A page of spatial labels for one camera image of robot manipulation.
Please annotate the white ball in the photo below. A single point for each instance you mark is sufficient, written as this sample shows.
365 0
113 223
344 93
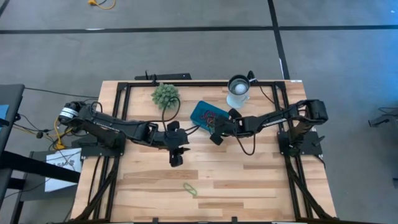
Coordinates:
240 89

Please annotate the green succulent plant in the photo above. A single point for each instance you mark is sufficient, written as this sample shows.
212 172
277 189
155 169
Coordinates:
165 95

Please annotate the black side desk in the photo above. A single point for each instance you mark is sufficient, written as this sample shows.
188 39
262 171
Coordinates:
12 96

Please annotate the black mounting bar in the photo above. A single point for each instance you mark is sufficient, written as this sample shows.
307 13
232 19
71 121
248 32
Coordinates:
168 76

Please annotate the white paper sheet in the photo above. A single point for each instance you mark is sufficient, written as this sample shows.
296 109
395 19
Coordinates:
62 161

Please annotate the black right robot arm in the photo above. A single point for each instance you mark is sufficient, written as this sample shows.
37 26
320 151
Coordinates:
273 118

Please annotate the yellow plug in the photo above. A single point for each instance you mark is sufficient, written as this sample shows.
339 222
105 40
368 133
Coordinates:
59 145

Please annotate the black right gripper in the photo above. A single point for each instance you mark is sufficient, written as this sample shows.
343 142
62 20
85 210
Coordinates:
236 126

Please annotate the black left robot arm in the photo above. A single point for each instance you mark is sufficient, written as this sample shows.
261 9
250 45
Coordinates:
124 127

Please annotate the white cup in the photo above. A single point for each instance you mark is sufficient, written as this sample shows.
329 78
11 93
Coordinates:
237 101

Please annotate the blue item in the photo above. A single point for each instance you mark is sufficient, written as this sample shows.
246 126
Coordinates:
3 112

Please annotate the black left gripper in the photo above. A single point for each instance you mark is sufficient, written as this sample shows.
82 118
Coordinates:
177 138

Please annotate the teal plastic bin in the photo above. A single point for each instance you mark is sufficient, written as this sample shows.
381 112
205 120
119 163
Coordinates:
202 107

